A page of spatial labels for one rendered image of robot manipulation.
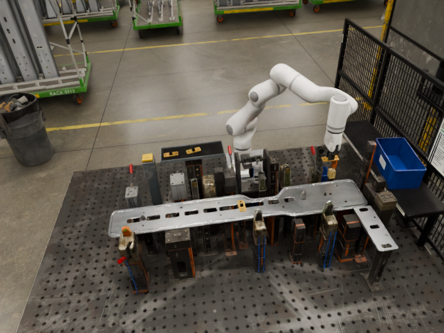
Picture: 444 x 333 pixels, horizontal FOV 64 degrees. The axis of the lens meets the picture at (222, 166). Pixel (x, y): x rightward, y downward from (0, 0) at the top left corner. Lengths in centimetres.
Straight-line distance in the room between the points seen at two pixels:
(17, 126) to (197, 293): 287
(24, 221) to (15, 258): 44
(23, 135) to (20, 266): 148
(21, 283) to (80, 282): 119
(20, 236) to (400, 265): 305
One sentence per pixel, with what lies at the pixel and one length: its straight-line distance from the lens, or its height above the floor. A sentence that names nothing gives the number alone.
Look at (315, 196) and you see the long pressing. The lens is 201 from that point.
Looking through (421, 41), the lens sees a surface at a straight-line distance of 408.
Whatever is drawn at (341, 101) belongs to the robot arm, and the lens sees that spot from 166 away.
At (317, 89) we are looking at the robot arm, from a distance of 175.
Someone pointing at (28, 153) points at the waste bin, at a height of 18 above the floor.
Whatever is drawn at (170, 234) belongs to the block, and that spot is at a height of 103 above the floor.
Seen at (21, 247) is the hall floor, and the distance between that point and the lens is 359.
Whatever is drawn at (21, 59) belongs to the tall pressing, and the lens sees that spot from 587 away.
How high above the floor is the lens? 235
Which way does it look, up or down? 38 degrees down
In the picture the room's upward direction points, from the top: 4 degrees counter-clockwise
